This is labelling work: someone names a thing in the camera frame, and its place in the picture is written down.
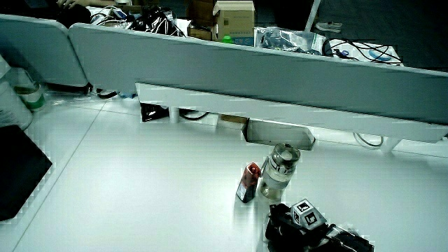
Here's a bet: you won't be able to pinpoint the cup with green band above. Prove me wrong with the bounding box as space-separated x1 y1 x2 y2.
13 67 47 113

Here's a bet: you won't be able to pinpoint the white shoe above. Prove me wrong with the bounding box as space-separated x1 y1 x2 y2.
314 21 344 34

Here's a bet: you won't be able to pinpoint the black tangled cables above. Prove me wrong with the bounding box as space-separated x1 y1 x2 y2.
321 37 404 66

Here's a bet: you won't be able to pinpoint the black flat pad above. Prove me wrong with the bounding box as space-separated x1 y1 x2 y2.
0 125 53 222

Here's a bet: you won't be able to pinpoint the small red bottle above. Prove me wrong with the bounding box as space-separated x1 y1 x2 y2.
236 162 262 204

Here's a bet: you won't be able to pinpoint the black glossy box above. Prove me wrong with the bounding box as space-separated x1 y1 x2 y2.
139 102 170 123

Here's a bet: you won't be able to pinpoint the black striped bag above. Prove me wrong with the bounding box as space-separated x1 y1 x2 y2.
128 6 186 38

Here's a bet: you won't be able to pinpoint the large white container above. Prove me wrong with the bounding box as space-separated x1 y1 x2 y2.
0 55 34 131

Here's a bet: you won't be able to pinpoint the short grey divider panel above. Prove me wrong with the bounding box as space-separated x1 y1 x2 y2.
0 13 89 88

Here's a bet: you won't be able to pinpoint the black looped cable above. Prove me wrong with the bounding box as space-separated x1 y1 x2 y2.
178 108 210 122

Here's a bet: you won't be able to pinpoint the black round bag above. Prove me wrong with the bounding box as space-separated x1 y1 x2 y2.
57 3 92 29

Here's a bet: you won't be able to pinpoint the brown cardboard box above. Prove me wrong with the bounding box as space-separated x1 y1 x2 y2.
186 0 215 41

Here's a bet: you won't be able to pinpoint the clear plastic bag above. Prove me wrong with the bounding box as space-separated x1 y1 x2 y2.
253 26 327 56

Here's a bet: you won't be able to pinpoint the small brown box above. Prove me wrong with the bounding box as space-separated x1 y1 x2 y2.
219 114 249 125

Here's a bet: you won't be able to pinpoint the white pole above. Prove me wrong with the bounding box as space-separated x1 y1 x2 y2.
304 0 322 33

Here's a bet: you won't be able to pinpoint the grey metal tray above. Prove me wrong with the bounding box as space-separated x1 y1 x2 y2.
241 118 316 152

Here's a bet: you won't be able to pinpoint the light cardboard box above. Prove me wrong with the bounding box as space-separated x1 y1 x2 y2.
211 0 256 47

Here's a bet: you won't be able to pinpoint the clear glass jar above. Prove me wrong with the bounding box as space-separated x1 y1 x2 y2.
259 143 302 202

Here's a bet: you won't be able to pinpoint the long grey divider panel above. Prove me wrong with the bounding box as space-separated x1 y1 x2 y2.
68 22 448 126

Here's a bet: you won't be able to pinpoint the person's right hand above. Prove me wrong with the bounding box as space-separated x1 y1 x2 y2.
265 198 330 252

